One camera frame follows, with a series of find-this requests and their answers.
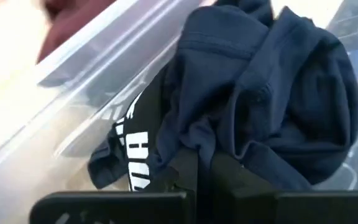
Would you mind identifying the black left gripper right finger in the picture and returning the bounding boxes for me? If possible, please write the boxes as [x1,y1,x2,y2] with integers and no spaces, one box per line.
[211,152,358,224]

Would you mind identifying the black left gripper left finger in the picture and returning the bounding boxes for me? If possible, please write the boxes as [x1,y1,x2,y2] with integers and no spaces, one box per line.
[29,148,198,224]

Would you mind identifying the navy briefs white print waistband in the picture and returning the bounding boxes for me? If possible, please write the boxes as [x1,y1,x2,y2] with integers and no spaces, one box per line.
[87,0,358,192]

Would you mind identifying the clear plastic container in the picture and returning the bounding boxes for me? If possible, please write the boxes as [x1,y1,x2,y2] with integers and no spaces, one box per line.
[0,0,358,224]

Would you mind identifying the maroon cloth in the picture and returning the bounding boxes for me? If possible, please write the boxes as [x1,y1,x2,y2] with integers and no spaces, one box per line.
[35,0,117,65]

